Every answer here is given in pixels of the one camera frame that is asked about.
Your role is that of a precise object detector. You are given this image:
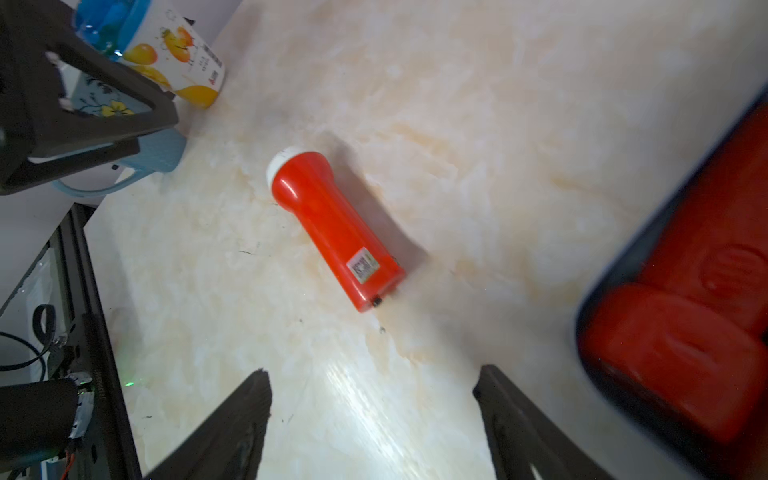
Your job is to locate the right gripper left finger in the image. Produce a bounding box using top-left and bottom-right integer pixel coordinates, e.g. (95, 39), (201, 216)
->
(145, 369), (272, 480)

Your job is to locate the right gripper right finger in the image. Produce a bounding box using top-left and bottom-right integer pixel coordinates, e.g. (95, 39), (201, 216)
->
(473, 365), (611, 479)

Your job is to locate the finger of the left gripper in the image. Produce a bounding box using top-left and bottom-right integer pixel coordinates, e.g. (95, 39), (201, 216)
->
(1, 1), (178, 195)

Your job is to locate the red flashlight white head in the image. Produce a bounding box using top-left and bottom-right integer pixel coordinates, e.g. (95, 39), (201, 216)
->
(266, 146), (406, 312)

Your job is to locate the grey-blue storage tray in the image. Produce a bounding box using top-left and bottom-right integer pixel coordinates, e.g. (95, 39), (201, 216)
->
(574, 83), (768, 480)

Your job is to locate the blue floral mug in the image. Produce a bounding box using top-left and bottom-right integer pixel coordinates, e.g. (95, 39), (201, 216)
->
(52, 73), (187, 198)

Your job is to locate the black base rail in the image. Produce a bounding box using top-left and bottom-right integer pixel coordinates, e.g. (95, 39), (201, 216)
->
(48, 204), (142, 479)

